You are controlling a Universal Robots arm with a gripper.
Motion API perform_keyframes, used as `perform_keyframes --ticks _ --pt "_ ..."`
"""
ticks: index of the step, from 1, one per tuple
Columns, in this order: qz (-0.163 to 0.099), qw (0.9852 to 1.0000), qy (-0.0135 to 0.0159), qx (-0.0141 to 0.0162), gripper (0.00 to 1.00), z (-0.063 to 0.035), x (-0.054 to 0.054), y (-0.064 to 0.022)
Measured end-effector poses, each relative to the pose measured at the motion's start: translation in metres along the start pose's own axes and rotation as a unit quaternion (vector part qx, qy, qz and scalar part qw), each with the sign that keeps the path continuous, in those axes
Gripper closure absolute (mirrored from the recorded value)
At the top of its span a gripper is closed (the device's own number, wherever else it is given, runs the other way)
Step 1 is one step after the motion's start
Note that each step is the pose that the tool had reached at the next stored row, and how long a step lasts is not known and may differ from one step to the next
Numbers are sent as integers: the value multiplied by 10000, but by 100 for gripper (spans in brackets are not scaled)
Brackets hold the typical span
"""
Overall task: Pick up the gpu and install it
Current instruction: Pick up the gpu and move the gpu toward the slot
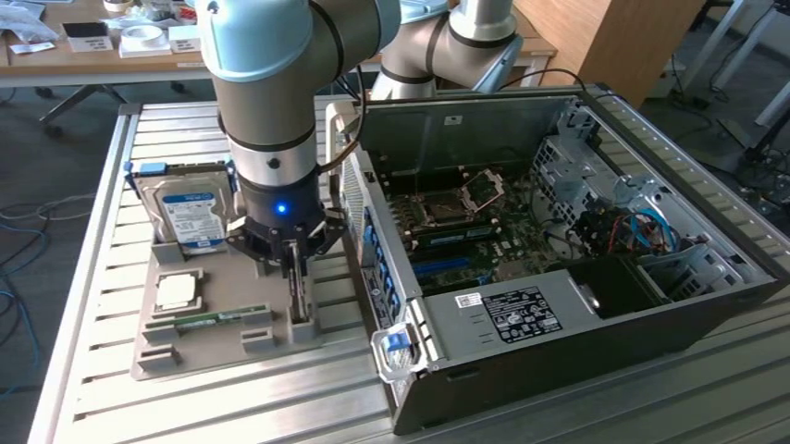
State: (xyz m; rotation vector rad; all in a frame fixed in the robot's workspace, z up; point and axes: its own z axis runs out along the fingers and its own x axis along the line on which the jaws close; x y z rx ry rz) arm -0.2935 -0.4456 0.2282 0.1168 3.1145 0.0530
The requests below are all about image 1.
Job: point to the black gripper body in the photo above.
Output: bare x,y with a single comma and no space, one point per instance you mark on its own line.
281,208

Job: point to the graphics card with metal bracket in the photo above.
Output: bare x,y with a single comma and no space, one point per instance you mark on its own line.
299,300

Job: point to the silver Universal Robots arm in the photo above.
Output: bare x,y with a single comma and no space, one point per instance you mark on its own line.
266,46

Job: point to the hard disk in blue caddy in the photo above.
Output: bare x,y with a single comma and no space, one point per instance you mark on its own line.
186,217

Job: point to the grey parts rack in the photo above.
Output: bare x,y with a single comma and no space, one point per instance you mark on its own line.
235,296

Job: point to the silver CPU chip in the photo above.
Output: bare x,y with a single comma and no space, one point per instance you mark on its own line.
178,292

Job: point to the green RAM stick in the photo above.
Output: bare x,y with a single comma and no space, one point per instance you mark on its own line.
217,316
450,236

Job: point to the CPU socket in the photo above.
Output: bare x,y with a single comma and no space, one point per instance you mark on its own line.
445,208

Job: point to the blue expansion slot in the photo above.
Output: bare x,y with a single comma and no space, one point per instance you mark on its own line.
441,267

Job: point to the blue case latch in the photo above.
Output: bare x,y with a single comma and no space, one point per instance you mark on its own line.
397,343

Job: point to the metal socket cover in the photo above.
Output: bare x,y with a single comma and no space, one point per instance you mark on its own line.
485,189

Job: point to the green motherboard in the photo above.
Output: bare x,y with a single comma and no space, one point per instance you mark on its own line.
518,240

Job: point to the grey power supply unit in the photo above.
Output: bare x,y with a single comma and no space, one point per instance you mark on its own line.
525,314

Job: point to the plain white box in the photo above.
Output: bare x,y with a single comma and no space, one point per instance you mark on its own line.
185,39

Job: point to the flat white box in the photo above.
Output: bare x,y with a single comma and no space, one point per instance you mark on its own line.
145,52

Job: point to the wooden desk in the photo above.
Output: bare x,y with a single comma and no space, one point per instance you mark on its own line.
93,65

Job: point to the large white tape roll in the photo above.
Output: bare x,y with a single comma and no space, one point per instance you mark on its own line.
145,34

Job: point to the white box with black top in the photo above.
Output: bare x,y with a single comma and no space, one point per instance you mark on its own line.
90,39

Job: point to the black open PC case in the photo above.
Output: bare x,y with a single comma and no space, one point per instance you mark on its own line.
556,370

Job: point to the small beige tape roll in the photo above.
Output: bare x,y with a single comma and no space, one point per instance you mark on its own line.
117,5

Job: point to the white paper label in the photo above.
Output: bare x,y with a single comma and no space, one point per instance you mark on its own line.
31,48

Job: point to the clear plastic bag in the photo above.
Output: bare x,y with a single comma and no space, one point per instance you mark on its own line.
24,23

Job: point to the grey slotted disk bay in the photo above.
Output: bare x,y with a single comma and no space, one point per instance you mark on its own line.
692,273

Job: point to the white desk frame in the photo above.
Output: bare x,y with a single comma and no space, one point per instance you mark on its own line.
772,106

